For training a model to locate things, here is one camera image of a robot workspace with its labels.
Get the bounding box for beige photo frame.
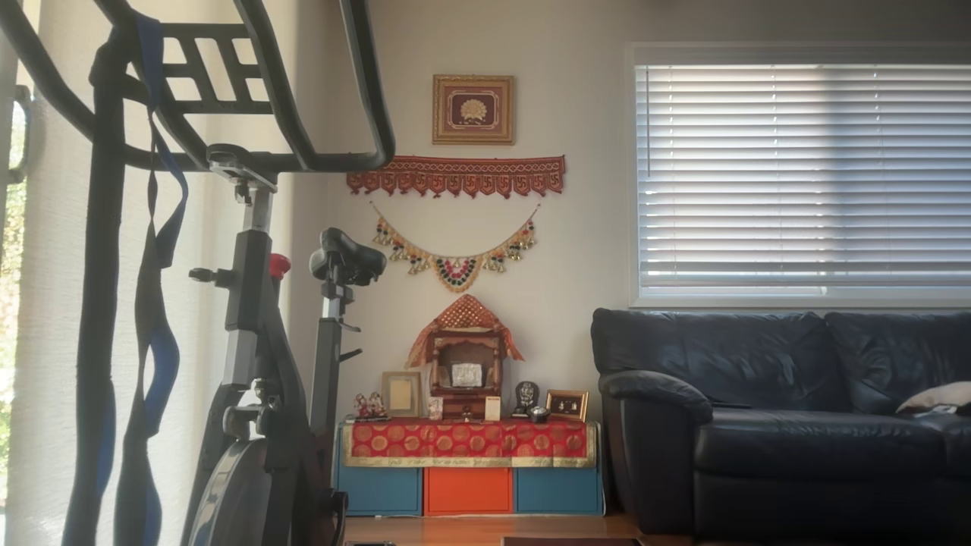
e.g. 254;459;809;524
381;371;423;418

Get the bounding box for gold framed wall picture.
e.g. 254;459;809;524
432;74;515;146

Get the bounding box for orange storage bin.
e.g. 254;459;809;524
424;466;514;516

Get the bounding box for red gold shrine cloth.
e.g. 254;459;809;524
406;294;524;369

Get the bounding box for blue storage bin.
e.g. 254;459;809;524
336;466;423;517
515;466;603;516

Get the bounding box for dark floor rug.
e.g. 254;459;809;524
501;536;646;546

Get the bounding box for red embroidered wall valance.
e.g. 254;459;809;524
347;155;566;199

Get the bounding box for beaded wall garland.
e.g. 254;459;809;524
370;202;541;293

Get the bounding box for white sheer curtain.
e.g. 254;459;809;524
0;0;304;546

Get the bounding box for red gold table runner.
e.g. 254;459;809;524
341;419;598;468

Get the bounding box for white window frame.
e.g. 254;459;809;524
627;43;971;309

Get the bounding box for black leather sofa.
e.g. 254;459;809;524
590;307;971;541

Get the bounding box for small wooden shrine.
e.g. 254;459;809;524
429;328;505;420

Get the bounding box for black grey exercise bike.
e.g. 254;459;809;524
0;0;397;546

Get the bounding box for gold photo frame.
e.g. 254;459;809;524
545;389;589;422

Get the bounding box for white cushion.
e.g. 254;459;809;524
895;381;971;418

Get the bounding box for white window blinds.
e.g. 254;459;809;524
636;64;971;298

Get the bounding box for blue black resistance band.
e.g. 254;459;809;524
114;11;190;546

